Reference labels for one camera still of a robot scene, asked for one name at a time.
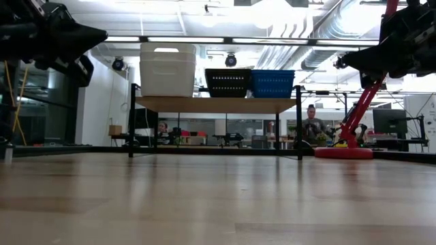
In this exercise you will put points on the red boom stand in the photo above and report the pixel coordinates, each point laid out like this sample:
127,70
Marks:
344,153

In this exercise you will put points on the black flat panel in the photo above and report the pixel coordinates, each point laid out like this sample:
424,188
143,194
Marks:
146,119

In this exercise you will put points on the small potted plant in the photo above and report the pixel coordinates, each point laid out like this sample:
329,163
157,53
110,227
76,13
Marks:
321,139

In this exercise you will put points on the small grey post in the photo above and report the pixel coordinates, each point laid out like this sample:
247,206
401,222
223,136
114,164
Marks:
8,153

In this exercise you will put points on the black computer monitor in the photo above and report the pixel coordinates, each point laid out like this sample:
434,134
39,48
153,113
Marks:
390,122

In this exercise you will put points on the black background robot arm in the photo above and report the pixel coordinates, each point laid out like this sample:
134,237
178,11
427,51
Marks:
231,137

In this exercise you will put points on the wooden shelf with black frame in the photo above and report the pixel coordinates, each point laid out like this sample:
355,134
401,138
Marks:
214,105

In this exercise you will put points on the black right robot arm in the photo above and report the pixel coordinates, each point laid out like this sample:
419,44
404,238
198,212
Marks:
431,41

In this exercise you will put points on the black track spotlight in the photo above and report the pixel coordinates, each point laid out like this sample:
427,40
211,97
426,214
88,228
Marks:
339,63
230,60
118,64

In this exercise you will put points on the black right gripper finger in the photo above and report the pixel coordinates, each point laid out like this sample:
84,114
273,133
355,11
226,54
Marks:
371,81
381,59

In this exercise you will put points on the silver ventilation duct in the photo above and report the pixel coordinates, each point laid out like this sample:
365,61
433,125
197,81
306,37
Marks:
327,54

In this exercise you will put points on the white globe ceiling lamp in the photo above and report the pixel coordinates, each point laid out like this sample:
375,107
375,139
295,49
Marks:
209,18

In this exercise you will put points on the brown cardboard box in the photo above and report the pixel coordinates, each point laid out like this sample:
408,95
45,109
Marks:
115,130

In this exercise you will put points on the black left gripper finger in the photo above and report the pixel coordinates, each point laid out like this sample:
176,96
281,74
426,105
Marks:
83,35
83,69

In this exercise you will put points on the white cabinet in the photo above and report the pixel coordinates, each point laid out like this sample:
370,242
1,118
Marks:
429,132

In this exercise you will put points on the person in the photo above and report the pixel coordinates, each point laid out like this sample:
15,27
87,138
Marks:
313,127
163,127

